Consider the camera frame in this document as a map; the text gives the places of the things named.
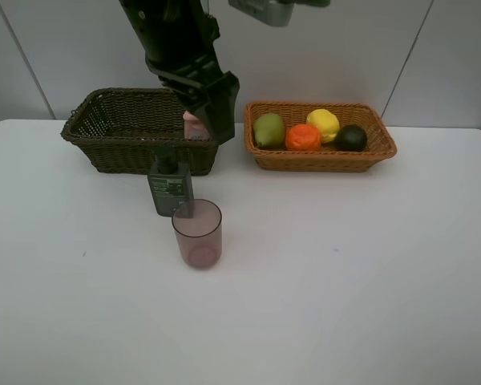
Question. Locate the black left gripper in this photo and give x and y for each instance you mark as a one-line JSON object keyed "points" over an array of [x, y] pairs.
{"points": [[177, 38]]}

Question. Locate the pink white-capped bottle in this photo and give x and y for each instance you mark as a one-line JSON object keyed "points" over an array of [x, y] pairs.
{"points": [[194, 128]]}

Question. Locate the green red pear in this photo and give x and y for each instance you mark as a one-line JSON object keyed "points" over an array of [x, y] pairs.
{"points": [[269, 131]]}

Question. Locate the orange tangerine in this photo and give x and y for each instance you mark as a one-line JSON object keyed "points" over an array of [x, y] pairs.
{"points": [[303, 137]]}

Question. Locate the dark green pump bottle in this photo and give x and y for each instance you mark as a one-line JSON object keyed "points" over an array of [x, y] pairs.
{"points": [[169, 180]]}

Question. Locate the yellow lemon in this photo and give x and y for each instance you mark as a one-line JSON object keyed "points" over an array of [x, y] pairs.
{"points": [[326, 123]]}

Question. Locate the transparent pink plastic cup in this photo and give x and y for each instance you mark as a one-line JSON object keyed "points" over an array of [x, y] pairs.
{"points": [[198, 229]]}

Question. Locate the dark purple mangosteen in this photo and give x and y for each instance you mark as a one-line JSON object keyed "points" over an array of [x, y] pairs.
{"points": [[351, 138]]}

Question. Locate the dark brown wicker basket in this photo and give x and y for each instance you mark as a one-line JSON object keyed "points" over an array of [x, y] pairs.
{"points": [[117, 128]]}

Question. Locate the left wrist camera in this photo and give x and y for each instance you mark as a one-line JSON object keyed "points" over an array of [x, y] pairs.
{"points": [[275, 13]]}

